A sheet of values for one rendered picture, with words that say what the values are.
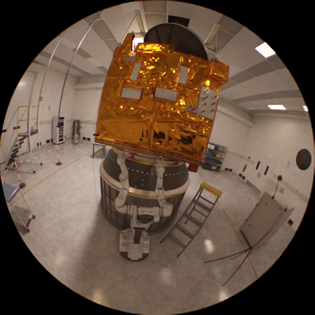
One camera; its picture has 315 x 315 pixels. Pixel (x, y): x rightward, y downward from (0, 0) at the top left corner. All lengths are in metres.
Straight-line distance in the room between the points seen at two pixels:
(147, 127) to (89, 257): 2.57
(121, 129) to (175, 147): 0.90
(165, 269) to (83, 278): 1.49
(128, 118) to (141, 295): 2.93
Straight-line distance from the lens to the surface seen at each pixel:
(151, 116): 1.68
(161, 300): 2.36
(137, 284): 2.30
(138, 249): 1.95
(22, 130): 7.95
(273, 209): 3.39
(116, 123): 1.80
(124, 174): 1.13
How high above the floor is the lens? 2.29
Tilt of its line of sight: 18 degrees down
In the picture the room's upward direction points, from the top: 13 degrees clockwise
